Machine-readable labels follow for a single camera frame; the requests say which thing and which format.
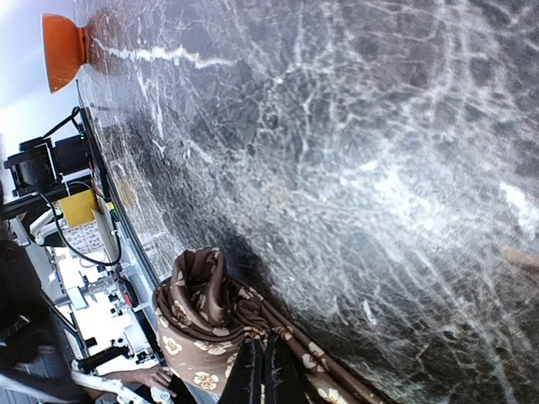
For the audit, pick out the orange white bowl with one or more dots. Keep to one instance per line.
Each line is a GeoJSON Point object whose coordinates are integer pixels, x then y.
{"type": "Point", "coordinates": [65, 49]}

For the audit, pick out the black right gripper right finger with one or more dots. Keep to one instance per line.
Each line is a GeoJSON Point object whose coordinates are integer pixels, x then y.
{"type": "Point", "coordinates": [282, 384]}

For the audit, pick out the bare human hand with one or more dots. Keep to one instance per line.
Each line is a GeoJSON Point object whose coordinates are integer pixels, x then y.
{"type": "Point", "coordinates": [159, 377]}

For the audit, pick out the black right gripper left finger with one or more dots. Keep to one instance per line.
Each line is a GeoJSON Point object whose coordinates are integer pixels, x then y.
{"type": "Point", "coordinates": [244, 385]}

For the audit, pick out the brown floral tie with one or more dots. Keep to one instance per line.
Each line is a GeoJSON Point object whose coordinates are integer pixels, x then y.
{"type": "Point", "coordinates": [204, 315]}

